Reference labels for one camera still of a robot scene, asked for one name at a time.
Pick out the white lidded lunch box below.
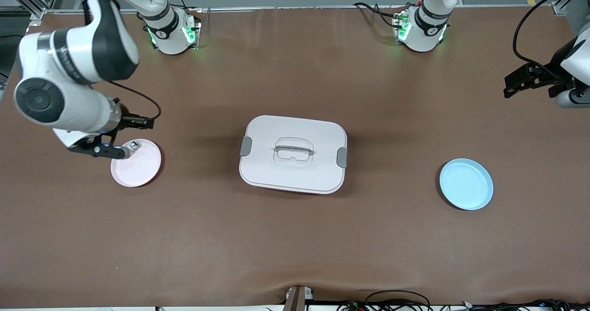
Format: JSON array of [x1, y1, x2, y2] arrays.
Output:
[[239, 115, 348, 195]]

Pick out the pink round plate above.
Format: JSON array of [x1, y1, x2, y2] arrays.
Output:
[[110, 139, 162, 188]]

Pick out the light blue round plate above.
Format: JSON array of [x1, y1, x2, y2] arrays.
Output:
[[439, 158, 494, 211]]

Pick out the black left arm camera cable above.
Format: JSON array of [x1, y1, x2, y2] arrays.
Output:
[[513, 0, 590, 79]]

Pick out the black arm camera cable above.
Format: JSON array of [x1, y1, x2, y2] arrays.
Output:
[[513, 0, 590, 79], [76, 0, 162, 120]]

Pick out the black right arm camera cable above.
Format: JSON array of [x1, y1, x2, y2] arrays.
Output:
[[76, 0, 162, 120]]

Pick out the black left base cables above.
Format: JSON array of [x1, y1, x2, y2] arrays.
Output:
[[354, 1, 406, 28]]

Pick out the black cable bundle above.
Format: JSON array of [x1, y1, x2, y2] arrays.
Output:
[[336, 299, 590, 311]]

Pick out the black looped cable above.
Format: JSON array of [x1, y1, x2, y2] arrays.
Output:
[[366, 290, 431, 311]]

